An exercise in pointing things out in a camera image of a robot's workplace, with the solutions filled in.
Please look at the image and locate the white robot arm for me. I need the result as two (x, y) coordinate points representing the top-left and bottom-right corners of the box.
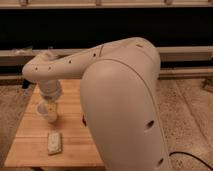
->
(22, 37), (172, 171)

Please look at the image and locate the white plastic cup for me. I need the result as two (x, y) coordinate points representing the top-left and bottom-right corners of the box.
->
(36, 101), (57, 123)

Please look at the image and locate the white snack packet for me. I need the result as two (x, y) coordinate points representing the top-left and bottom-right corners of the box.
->
(47, 132), (62, 155)

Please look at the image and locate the red chip bag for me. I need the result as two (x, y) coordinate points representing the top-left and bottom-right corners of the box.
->
(82, 115), (87, 126)

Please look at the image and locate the wooden table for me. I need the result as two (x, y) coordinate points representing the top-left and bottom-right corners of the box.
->
(5, 80), (103, 167)

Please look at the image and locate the black cable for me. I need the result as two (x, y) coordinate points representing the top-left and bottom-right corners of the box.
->
(168, 151), (213, 171)

